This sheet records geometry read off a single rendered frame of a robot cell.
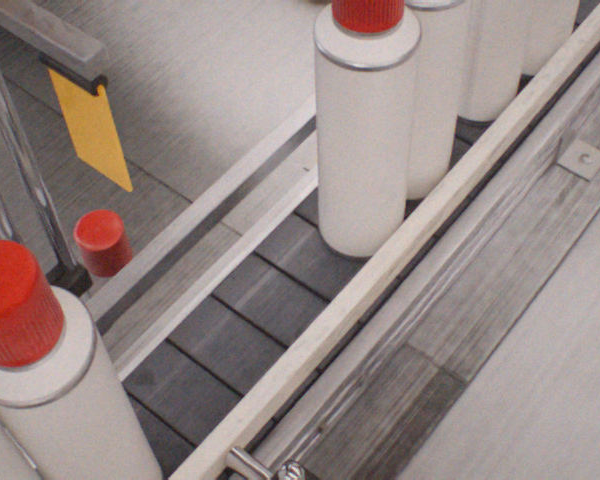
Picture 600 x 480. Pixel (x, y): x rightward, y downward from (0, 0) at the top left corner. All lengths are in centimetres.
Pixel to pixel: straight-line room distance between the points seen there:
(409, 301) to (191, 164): 21
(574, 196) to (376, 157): 23
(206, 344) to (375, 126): 16
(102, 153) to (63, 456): 13
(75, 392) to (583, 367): 29
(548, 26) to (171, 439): 36
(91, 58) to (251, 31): 47
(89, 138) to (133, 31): 44
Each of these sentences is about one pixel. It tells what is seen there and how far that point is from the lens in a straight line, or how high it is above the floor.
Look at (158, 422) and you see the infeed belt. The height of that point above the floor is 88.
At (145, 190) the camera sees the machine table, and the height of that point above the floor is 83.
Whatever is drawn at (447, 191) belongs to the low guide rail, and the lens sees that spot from 53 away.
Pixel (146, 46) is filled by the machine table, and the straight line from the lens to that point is 76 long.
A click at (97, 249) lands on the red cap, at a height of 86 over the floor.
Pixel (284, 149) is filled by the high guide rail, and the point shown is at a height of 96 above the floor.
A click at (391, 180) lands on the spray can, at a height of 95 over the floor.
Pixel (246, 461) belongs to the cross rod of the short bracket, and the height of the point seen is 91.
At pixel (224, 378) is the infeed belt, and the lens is 50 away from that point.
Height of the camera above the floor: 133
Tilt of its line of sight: 54 degrees down
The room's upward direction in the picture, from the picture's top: 3 degrees counter-clockwise
